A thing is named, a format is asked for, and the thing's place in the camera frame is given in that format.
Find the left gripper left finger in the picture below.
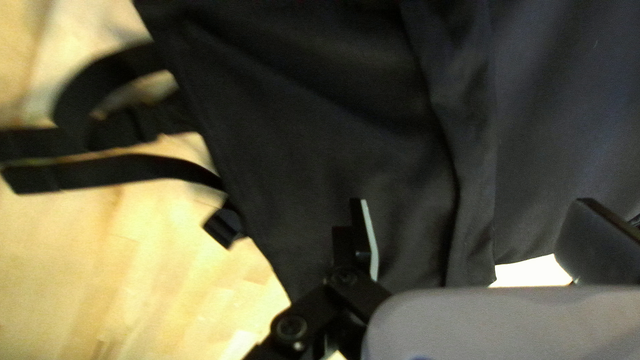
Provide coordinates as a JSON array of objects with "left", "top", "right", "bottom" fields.
[{"left": 242, "top": 197, "right": 392, "bottom": 360}]

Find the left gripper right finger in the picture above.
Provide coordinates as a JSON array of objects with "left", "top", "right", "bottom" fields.
[{"left": 554, "top": 197, "right": 640, "bottom": 286}]

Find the black backpack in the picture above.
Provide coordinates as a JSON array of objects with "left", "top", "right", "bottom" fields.
[{"left": 0, "top": 0, "right": 640, "bottom": 302}]

